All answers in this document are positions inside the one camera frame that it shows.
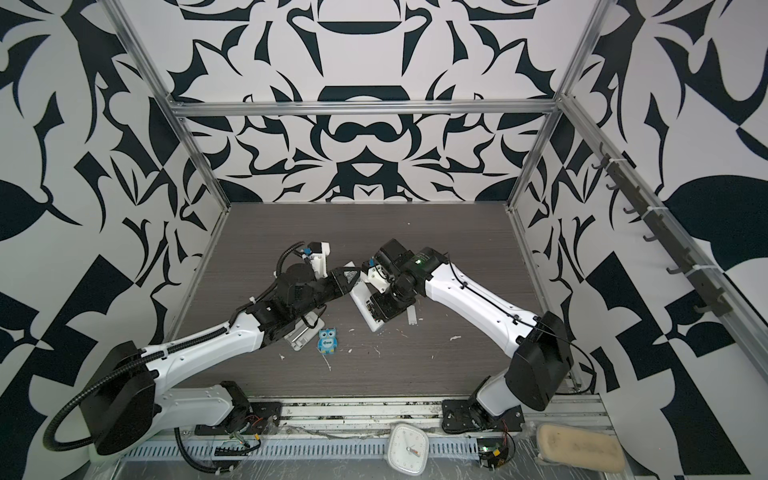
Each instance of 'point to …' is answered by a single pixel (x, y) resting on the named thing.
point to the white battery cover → (303, 335)
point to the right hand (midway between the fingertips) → (378, 312)
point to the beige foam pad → (580, 447)
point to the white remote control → (363, 293)
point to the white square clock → (408, 449)
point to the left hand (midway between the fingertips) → (364, 265)
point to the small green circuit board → (492, 451)
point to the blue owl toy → (327, 340)
